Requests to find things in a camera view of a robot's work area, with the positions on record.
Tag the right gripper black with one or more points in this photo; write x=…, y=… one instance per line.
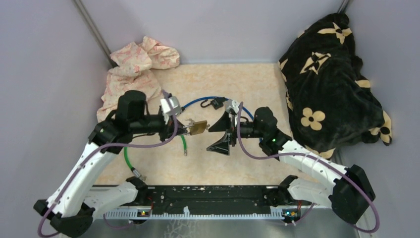
x=225, y=124

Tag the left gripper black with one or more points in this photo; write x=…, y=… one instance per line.
x=168, y=128

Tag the large brass padlock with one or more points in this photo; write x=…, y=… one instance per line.
x=196, y=127

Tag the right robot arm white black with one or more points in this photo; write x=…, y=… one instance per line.
x=345, y=190

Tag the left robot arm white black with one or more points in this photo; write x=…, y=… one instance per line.
x=69, y=209

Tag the black padlock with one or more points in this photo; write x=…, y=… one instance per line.
x=215, y=103

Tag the pink patterned cloth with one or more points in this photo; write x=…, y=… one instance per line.
x=134, y=71

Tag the black floral blanket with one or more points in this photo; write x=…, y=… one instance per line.
x=330, y=103

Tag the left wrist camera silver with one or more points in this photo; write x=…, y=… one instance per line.
x=171, y=106

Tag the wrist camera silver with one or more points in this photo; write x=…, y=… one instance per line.
x=171, y=106
x=232, y=107

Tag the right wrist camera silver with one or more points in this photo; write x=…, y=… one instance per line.
x=232, y=107

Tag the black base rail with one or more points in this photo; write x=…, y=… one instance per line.
x=216, y=202

